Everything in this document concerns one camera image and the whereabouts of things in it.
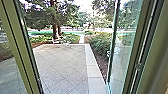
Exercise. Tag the green framed glass door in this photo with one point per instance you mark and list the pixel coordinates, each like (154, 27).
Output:
(121, 60)

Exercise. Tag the green hedge shrubs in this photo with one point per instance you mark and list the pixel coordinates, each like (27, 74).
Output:
(100, 43)

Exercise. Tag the grey metal outdoor chair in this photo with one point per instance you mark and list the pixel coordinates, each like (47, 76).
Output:
(67, 44)

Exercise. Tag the low planted shrub bed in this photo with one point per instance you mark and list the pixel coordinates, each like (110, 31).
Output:
(68, 37)

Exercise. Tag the white outdoor chair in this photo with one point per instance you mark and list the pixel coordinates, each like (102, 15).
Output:
(57, 41)

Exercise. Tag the brown tree trunk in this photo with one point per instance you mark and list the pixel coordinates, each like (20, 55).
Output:
(55, 26)

